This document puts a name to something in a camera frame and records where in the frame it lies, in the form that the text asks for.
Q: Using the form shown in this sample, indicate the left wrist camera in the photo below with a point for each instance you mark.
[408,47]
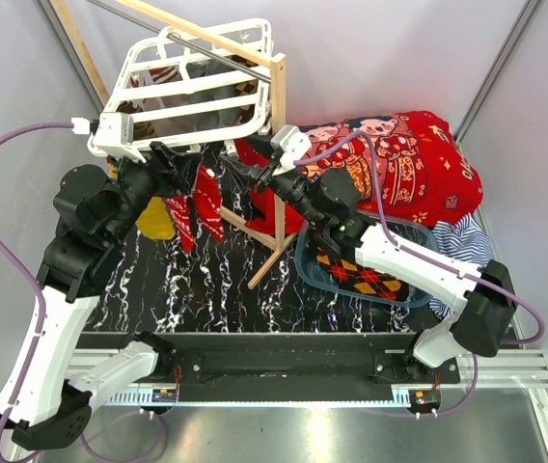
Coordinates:
[112,136]

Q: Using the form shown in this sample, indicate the yellow sock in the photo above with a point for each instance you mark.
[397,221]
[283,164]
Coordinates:
[155,222]

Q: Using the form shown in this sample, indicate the metal rack rod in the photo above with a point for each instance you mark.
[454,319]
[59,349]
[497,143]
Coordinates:
[175,36]

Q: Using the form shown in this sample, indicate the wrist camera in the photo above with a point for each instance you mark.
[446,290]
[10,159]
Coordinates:
[112,136]
[293,144]

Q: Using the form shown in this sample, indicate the clear plastic basket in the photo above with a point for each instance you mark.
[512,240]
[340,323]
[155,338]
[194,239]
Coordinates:
[312,274]

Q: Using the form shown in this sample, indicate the wooden drying rack frame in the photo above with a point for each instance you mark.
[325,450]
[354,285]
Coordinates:
[95,83]

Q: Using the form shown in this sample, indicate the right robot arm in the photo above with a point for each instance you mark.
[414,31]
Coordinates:
[480,298]

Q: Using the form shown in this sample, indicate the red patterned sock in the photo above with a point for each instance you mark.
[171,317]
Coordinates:
[181,214]
[207,200]

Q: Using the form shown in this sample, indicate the white plastic clip hanger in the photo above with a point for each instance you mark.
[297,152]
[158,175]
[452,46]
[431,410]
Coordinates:
[249,38]

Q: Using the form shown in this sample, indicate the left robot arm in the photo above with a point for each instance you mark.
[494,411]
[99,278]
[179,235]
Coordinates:
[43,406]

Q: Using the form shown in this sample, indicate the red cartoon print blanket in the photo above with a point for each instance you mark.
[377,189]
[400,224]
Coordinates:
[410,167]

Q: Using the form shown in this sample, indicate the grey sock hanging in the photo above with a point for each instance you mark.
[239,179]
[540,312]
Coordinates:
[205,120]

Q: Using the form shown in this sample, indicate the blue striped shirt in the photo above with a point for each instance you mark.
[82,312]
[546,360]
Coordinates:
[464,240]

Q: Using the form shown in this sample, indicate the brown argyle sock hanging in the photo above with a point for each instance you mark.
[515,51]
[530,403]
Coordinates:
[246,112]

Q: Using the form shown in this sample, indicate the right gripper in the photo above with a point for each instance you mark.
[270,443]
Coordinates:
[253,174]

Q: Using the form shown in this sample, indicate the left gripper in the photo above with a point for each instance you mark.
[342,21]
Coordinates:
[181,170]

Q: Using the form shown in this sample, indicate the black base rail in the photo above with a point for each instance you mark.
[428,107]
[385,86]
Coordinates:
[302,370]

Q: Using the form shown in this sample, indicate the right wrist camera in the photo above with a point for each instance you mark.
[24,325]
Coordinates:
[293,144]

